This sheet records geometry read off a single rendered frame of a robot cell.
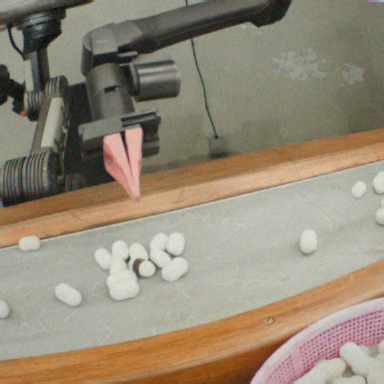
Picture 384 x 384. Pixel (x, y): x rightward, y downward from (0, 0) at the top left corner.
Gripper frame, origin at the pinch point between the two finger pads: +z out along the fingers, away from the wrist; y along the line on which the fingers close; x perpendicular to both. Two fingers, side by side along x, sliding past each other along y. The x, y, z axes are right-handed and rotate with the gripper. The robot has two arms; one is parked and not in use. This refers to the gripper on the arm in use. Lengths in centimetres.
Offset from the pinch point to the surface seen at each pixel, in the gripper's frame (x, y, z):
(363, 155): 12.7, 42.0, -4.5
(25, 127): 152, -31, -141
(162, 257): 2.2, 1.1, 7.4
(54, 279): 5.4, -12.4, 6.1
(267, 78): 142, 111, -134
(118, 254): 4.3, -3.5, 5.0
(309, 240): -1.8, 16.7, 11.7
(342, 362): -12.8, 10.1, 27.3
